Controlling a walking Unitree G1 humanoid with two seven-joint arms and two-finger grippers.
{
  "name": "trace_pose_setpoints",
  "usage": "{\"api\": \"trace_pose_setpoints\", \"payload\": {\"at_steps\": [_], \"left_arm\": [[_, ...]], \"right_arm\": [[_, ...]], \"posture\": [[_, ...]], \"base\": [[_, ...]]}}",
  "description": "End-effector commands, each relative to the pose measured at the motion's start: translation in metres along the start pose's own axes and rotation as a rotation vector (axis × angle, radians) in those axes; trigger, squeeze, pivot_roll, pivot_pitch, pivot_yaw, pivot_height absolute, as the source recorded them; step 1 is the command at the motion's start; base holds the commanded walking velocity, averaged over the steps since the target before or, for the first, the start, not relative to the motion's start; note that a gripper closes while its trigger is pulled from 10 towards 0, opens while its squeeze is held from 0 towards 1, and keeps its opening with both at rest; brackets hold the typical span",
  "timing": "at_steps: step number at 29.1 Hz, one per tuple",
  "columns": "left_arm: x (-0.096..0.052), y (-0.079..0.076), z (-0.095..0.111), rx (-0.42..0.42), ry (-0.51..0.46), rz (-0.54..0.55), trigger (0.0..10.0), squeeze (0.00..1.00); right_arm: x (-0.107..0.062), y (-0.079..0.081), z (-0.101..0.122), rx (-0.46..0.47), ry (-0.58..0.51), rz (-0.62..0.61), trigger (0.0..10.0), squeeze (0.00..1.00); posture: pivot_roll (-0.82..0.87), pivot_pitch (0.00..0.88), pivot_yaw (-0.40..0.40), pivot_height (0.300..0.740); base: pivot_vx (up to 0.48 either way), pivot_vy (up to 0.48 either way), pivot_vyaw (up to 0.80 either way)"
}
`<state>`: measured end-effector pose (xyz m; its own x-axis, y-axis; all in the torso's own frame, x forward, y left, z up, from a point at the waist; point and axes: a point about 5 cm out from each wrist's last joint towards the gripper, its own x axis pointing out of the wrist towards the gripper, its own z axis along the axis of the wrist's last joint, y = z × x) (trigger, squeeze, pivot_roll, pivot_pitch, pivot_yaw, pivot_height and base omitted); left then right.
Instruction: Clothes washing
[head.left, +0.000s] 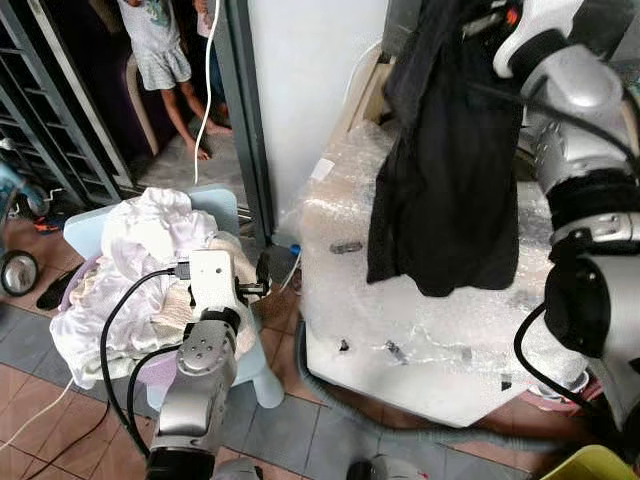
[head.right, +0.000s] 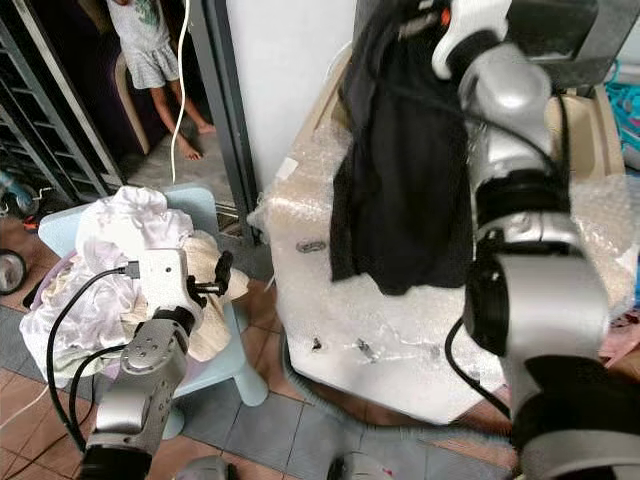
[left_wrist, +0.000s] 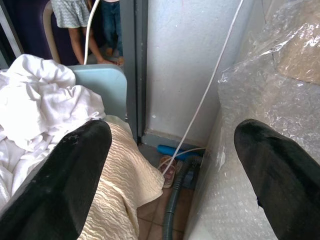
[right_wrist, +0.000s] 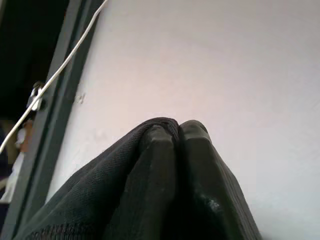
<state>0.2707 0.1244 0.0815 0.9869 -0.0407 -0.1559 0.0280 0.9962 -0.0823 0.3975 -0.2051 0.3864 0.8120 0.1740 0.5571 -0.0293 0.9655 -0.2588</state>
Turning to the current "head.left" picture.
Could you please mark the light blue plastic stool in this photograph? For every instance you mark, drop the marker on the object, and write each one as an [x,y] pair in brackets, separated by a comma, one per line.
[262,370]

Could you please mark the dark purple plastic chair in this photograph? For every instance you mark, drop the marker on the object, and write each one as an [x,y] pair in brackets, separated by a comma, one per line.
[135,100]

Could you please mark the yellow plastic bin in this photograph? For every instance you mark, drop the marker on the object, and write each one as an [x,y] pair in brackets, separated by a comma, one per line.
[590,465]

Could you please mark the black garment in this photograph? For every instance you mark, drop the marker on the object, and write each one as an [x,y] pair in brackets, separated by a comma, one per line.
[445,170]

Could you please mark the black slipper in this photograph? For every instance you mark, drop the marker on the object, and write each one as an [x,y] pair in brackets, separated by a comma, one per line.
[55,290]

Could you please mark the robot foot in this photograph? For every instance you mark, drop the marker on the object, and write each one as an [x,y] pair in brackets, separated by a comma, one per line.
[385,470]
[235,472]

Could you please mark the cream washer panel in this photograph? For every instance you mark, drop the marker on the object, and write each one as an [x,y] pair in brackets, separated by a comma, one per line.
[368,90]

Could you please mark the child in grey shorts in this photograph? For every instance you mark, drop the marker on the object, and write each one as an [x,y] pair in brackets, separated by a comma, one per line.
[160,50]

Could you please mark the purple laundry basin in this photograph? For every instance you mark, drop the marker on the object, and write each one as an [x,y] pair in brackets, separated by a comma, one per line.
[160,372]

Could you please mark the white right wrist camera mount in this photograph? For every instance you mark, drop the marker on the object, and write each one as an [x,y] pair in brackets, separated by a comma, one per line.
[535,25]

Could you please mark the grey metal gate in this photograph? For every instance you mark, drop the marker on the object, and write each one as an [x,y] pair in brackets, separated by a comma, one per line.
[45,100]

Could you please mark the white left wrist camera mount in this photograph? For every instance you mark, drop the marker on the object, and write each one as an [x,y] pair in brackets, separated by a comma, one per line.
[212,280]

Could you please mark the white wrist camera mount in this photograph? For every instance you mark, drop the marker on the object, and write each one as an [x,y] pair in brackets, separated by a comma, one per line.
[535,25]
[212,280]

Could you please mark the pile of white clothes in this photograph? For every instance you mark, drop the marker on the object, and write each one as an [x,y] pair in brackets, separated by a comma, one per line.
[140,250]

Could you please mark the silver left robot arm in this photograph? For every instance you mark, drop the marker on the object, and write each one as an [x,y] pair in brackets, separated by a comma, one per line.
[195,385]

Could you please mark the grey door frame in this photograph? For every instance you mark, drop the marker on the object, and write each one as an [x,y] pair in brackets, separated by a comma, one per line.
[245,130]

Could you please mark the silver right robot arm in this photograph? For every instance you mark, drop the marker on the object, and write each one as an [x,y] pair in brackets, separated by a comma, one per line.
[585,200]

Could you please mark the bubble-wrapped white washing machine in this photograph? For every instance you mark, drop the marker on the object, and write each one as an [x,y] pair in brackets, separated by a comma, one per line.
[440,340]

